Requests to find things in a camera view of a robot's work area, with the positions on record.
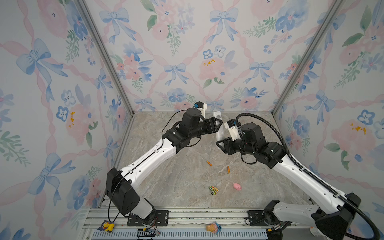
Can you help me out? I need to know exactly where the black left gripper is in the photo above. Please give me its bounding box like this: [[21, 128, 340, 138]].
[[188, 117, 223, 142]]

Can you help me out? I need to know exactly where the red green toy car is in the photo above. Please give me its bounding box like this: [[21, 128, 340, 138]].
[[209, 186, 219, 195]]

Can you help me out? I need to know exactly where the aluminium corner post left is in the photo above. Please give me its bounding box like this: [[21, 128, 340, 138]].
[[74, 0, 134, 117]]

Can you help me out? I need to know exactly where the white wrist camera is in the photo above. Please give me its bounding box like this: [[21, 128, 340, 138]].
[[224, 119, 241, 142], [193, 102, 208, 118]]

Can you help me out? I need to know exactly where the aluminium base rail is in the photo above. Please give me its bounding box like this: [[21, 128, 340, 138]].
[[76, 206, 331, 240]]

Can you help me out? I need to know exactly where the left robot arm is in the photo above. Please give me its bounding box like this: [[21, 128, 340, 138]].
[[106, 108, 223, 226]]

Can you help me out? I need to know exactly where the aluminium corner post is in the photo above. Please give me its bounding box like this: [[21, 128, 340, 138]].
[[271, 0, 344, 117], [74, 0, 134, 117]]

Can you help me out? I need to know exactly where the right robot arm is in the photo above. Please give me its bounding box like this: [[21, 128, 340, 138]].
[[216, 120, 381, 240]]

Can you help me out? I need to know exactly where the yellow duck toy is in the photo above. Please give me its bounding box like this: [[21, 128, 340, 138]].
[[97, 221, 115, 233]]

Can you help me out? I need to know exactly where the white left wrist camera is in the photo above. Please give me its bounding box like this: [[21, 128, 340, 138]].
[[193, 102, 208, 118]]

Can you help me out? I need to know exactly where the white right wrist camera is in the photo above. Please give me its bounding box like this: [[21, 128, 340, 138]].
[[224, 119, 241, 142]]

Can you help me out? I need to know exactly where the black corrugated cable conduit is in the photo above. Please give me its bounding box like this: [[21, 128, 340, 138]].
[[234, 113, 382, 240]]

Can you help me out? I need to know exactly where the aluminium corner post right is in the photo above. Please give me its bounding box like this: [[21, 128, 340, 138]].
[[271, 0, 344, 117]]

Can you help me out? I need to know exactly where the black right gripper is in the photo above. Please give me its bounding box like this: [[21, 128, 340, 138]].
[[215, 136, 256, 158]]

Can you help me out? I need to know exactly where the pink pig toy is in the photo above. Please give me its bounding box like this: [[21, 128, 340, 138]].
[[233, 183, 242, 191]]

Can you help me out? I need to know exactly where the orange blue plush toy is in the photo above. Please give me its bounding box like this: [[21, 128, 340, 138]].
[[206, 222, 222, 234]]

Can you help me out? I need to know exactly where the white remote control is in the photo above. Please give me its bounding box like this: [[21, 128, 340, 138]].
[[213, 111, 224, 141]]

